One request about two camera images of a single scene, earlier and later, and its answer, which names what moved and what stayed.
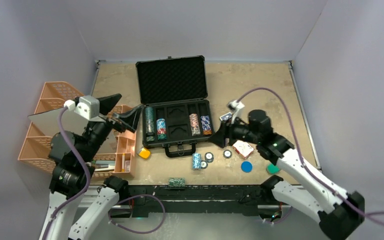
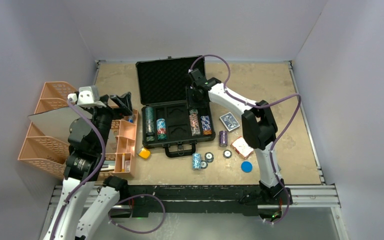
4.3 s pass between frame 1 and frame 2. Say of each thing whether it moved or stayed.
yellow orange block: stayed
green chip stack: moved
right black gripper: moved
